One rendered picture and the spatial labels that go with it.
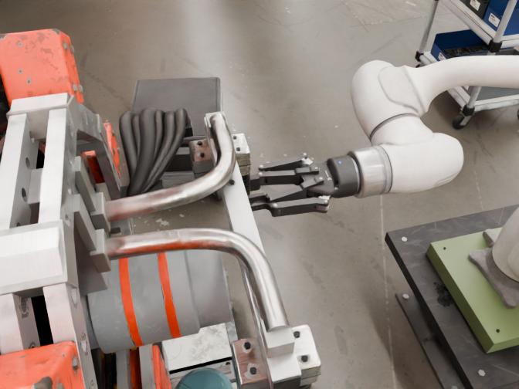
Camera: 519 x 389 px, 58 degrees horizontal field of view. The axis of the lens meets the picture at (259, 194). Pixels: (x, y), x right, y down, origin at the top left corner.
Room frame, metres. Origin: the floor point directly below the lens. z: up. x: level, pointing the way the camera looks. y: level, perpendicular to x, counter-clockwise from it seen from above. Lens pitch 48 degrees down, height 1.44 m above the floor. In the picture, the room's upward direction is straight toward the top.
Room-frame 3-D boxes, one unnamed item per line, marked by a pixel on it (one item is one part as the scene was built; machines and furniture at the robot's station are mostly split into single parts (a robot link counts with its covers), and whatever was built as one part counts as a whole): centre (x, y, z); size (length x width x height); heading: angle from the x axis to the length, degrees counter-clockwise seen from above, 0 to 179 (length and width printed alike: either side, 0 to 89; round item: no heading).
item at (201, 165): (0.54, 0.06, 0.93); 0.09 x 0.05 x 0.05; 104
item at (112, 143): (0.63, 0.30, 0.85); 0.09 x 0.08 x 0.07; 14
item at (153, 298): (0.35, 0.15, 0.85); 0.21 x 0.14 x 0.14; 104
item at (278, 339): (0.26, 0.08, 1.03); 0.19 x 0.18 x 0.11; 104
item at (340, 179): (0.59, -0.12, 0.83); 0.09 x 0.08 x 0.07; 104
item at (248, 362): (0.21, -0.02, 0.93); 0.09 x 0.05 x 0.05; 104
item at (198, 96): (1.46, 0.33, 0.17); 0.43 x 0.36 x 0.34; 4
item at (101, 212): (0.46, 0.13, 1.03); 0.19 x 0.18 x 0.11; 104
